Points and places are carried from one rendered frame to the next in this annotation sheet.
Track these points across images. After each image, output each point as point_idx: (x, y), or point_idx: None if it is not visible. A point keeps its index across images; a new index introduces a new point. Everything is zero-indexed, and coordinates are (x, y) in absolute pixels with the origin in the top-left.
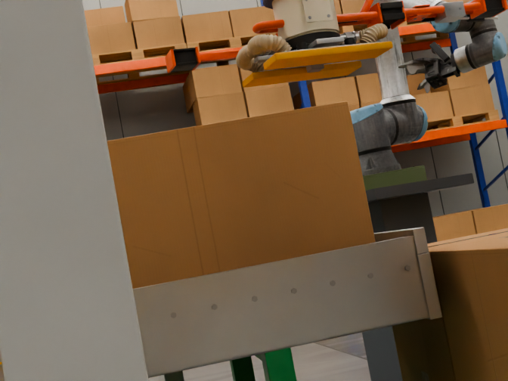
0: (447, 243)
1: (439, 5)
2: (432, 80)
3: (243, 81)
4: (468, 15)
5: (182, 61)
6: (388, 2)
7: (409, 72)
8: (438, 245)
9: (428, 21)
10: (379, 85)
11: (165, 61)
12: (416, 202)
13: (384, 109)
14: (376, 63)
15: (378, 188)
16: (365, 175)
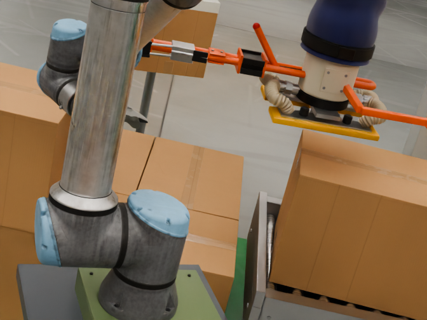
0: (201, 235)
1: (197, 47)
2: None
3: (379, 135)
4: (149, 51)
5: None
6: (253, 51)
7: (139, 126)
8: (206, 239)
9: (199, 61)
10: (113, 170)
11: None
12: None
13: (121, 202)
14: (122, 131)
15: (192, 265)
16: (191, 270)
